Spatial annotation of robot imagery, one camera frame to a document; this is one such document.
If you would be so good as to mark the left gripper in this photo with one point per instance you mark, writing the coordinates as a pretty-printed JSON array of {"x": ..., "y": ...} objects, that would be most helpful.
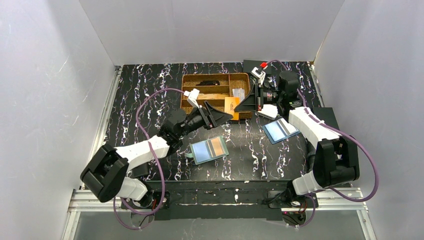
[{"x": 206, "y": 115}]

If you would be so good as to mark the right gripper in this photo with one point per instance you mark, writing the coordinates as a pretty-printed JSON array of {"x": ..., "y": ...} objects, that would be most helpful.
[{"x": 258, "y": 98}]

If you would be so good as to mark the orange VIP credit card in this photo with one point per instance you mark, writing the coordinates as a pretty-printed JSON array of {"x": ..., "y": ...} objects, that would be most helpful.
[{"x": 230, "y": 103}]

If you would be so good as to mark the green card holder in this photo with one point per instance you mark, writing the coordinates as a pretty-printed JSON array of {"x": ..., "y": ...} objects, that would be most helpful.
[{"x": 207, "y": 150}]

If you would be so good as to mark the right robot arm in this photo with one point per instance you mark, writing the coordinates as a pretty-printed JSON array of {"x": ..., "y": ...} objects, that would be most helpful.
[{"x": 336, "y": 156}]

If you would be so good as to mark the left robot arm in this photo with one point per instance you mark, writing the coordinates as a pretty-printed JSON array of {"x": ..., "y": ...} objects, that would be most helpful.
[{"x": 105, "y": 175}]

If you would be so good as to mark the silver VIP card upper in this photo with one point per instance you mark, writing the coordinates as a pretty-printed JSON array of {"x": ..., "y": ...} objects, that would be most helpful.
[{"x": 239, "y": 93}]

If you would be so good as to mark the white card on table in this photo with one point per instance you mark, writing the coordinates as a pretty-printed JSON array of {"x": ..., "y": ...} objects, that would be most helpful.
[{"x": 269, "y": 111}]

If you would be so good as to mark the tan cards in tray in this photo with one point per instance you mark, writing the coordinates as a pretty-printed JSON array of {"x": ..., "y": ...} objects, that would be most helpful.
[{"x": 211, "y": 96}]

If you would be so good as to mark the bronze card in green holder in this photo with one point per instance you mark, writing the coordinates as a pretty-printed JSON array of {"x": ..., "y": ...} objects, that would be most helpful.
[{"x": 216, "y": 147}]

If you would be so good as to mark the blue card holder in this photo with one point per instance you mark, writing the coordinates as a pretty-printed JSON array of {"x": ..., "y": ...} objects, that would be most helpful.
[{"x": 274, "y": 133}]

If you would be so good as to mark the silver card in blue holder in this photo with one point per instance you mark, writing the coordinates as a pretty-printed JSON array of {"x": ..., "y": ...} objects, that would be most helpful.
[{"x": 287, "y": 128}]

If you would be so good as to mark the woven brown organizer tray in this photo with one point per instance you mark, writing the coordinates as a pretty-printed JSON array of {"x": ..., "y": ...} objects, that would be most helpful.
[{"x": 223, "y": 91}]

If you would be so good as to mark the black object in tray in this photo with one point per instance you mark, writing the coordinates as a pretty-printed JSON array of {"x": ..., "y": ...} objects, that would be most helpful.
[{"x": 209, "y": 83}]

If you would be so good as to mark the black flat box rear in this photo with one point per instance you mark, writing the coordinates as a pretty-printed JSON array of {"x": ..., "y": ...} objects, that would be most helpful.
[{"x": 249, "y": 65}]

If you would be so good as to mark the black box right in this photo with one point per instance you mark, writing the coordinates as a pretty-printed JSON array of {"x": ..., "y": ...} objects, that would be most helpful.
[{"x": 327, "y": 115}]

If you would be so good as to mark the aluminium frame rail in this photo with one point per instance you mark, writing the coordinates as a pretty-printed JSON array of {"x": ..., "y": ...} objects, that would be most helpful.
[{"x": 221, "y": 199}]

